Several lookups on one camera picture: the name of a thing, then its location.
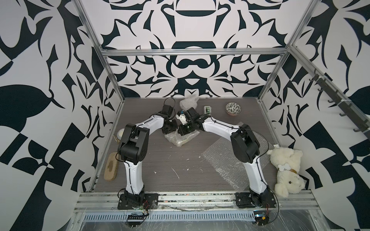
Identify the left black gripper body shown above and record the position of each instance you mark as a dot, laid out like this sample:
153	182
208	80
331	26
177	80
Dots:
172	126

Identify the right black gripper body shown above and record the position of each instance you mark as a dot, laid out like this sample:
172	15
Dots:
191	121

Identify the bubble wrap sheet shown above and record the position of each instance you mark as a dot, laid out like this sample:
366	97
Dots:
221	157
190	102
179	140

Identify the black white speckled bowl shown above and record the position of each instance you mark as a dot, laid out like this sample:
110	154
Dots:
233	108

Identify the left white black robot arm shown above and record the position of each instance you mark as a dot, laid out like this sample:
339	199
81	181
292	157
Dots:
133	148

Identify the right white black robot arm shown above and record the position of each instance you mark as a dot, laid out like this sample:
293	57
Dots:
245	145

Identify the wooden oval brush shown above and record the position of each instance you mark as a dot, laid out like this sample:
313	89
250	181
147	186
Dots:
111	168

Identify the left electronics board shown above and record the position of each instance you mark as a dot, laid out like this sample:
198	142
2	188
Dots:
134	220

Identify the electronics board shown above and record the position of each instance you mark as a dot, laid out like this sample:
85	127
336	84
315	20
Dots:
134	220
261	218

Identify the white teddy bear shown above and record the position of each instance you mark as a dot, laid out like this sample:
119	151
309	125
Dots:
287	161

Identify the right electronics board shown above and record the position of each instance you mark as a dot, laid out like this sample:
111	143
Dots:
261	218

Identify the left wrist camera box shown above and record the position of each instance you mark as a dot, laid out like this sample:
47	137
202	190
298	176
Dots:
167	110

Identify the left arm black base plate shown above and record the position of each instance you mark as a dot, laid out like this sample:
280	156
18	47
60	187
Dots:
143	200

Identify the aluminium frame rail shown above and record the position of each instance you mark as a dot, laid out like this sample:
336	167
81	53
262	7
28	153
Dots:
165	52

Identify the white slotted cable duct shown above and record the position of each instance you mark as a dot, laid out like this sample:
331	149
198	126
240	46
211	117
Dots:
175	216

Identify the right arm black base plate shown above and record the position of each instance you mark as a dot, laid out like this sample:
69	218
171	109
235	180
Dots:
255	200

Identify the grey wall hook rail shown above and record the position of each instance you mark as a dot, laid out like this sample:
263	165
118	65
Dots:
338	98

